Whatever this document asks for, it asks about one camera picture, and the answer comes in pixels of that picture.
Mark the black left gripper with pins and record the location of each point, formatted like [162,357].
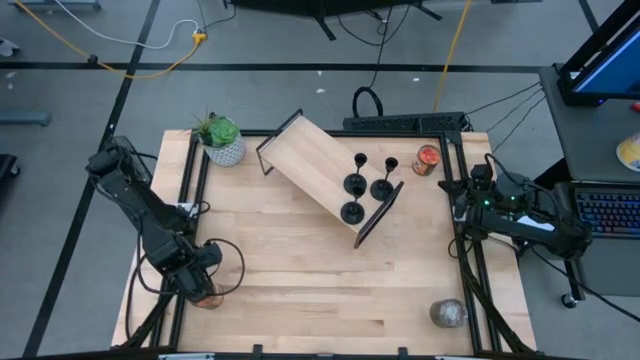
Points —
[195,287]

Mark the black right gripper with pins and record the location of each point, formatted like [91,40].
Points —
[477,190]

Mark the orange candle glass jar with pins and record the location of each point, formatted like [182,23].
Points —
[427,157]
[216,300]

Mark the grey candle glass jar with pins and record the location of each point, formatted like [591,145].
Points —
[448,313]

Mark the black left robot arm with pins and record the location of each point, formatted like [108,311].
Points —
[140,210]

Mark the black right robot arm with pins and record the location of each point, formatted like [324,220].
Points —
[540,232]

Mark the white paper sheet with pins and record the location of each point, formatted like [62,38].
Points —
[537,222]

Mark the black power strip bar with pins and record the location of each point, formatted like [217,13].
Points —
[390,122]

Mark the grey side desk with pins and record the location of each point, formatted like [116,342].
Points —
[585,140]

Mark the black power supply box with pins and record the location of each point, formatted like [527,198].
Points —
[140,160]

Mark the laptop with backlit keyboard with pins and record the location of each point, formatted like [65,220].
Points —
[607,212]

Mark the green succulent in patterned pot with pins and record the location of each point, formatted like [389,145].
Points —
[222,135]

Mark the black caster wheel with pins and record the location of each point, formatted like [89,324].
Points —
[568,300]

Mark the yellow white plate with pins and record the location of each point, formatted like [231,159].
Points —
[631,152]

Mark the black computer monitor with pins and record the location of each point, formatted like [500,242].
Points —
[610,65]

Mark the black floor object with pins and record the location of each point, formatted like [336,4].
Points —
[7,166]

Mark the black floor stand legs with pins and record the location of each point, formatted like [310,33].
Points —
[320,6]

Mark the grey flat floor bar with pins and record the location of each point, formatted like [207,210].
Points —
[25,119]

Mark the white grey shoe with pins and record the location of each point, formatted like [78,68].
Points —
[7,47]

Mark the black table extrusion frame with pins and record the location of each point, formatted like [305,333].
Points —
[176,312]

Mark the wooden shelf riser black frame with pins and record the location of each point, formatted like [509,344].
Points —
[310,160]

